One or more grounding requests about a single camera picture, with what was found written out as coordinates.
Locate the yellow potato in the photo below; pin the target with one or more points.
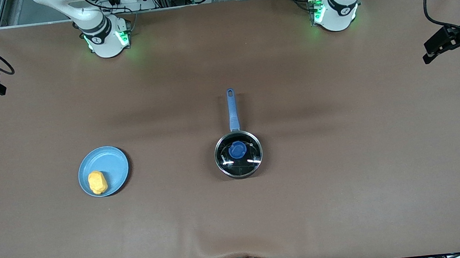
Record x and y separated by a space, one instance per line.
97 183

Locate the glass lid with blue knob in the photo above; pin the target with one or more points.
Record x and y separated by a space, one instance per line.
237 150

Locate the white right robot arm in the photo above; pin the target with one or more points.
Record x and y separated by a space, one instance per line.
105 43

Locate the blue round plate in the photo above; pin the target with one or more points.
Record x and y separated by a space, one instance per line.
112 167

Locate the brown table cloth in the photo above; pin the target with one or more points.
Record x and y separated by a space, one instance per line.
348 197

